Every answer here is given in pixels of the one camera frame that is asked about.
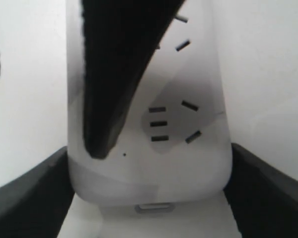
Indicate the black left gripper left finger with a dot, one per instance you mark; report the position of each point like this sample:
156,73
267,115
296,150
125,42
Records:
35,204

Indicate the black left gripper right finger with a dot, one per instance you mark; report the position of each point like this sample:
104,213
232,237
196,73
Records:
263,200

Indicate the white five-outlet power strip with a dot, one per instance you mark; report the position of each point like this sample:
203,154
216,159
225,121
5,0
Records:
175,144

